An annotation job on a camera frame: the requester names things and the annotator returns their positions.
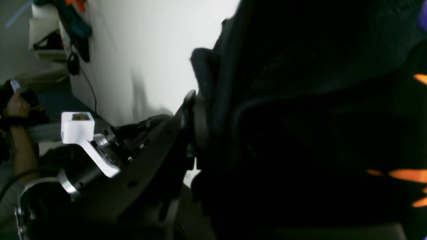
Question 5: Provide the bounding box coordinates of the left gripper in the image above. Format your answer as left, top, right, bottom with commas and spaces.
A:
90, 114, 172, 168

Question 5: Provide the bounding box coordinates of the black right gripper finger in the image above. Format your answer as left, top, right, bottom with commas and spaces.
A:
20, 89, 209, 240

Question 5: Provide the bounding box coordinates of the person forearm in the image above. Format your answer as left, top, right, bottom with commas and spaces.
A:
10, 126, 39, 175

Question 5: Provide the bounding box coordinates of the person hand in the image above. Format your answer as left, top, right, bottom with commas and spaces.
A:
5, 92, 45, 118

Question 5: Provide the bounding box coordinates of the black T-shirt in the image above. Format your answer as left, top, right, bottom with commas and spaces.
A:
190, 0, 426, 240

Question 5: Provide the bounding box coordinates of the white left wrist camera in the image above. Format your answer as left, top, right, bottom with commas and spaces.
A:
61, 111, 120, 178

